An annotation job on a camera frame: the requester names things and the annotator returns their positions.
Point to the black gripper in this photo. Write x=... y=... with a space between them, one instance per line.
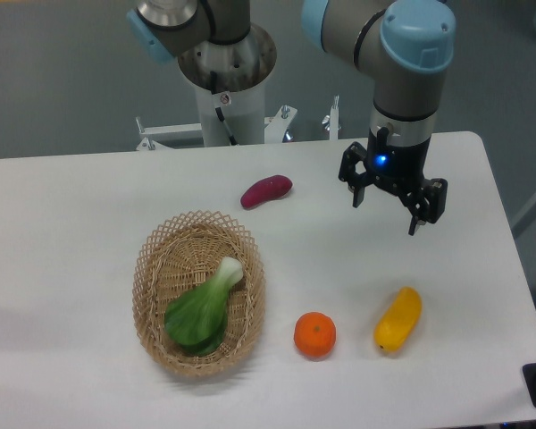
x=396 y=170

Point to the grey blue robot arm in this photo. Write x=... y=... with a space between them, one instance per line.
x=405 y=47

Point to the woven wicker basket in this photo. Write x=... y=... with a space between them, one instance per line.
x=177 y=256

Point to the green bok choy vegetable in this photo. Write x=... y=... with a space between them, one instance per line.
x=197 y=319

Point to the purple sweet potato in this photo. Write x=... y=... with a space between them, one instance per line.
x=265 y=190

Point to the yellow mango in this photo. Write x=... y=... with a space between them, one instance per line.
x=399 y=320

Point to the orange tangerine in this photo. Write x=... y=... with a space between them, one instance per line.
x=315 y=335

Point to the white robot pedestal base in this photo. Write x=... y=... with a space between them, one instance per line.
x=229 y=85

